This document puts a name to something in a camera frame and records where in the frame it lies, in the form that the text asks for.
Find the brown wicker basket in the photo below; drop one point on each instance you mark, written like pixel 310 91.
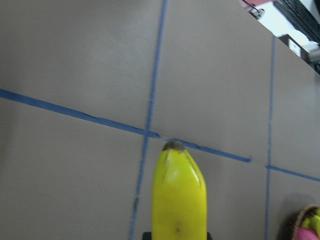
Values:
pixel 305 224

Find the black keyboard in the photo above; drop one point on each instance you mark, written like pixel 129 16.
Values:
pixel 300 17

